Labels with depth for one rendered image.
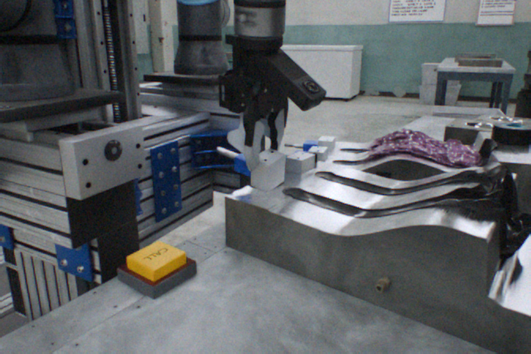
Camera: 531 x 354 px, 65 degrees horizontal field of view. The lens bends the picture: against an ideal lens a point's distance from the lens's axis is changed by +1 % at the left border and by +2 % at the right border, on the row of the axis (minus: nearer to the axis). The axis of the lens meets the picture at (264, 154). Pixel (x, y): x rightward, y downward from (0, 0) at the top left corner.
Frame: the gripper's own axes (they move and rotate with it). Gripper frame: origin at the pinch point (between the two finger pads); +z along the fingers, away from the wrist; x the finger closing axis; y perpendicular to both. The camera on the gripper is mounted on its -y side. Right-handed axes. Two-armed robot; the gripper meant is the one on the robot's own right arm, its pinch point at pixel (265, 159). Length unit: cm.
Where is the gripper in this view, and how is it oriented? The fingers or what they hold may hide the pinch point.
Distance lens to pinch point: 69.0
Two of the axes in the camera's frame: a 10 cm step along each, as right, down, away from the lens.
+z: -0.3, 8.9, 4.6
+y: -8.0, -3.0, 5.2
